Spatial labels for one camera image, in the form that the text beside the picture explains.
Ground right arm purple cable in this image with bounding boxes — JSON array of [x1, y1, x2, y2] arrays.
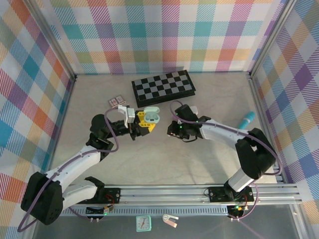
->
[[169, 100, 282, 222]]

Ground left controller board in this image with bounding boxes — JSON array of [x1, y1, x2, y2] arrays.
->
[[85, 204, 116, 218]]

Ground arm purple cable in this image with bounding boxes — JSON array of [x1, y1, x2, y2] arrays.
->
[[169, 100, 282, 222], [16, 108, 120, 234]]

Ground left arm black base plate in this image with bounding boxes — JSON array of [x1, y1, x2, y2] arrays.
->
[[99, 187, 122, 204]]

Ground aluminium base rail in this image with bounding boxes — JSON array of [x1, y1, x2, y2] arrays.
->
[[31, 183, 304, 209]]

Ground controller board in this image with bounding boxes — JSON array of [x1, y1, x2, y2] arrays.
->
[[227, 204, 251, 218], [85, 204, 116, 218]]

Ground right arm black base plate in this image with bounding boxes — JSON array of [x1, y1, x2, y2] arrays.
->
[[207, 186, 255, 203]]

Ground perforated metal strip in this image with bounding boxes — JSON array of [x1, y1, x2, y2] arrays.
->
[[61, 208, 230, 217]]

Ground white pink small tool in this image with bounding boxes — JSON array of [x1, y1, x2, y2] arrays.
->
[[161, 213, 179, 228]]

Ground aluminium side rail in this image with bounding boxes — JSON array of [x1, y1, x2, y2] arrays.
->
[[43, 74, 78, 187], [248, 72, 286, 186]]

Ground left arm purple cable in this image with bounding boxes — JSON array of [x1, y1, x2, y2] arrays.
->
[[16, 108, 120, 234]]

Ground black silver chessboard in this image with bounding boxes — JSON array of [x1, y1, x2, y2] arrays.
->
[[131, 69, 196, 109]]

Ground right controller board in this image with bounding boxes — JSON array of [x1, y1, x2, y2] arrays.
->
[[227, 204, 251, 218]]

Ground playing cards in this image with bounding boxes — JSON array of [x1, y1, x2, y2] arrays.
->
[[107, 94, 127, 108]]

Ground aluminium frame post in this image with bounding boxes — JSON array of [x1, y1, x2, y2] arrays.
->
[[26, 0, 78, 82], [248, 0, 298, 78]]

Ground teal blue cylinder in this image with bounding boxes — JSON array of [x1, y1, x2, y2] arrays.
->
[[238, 111, 256, 130]]

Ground teal square clock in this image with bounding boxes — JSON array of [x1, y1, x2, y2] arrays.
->
[[136, 215, 152, 233]]

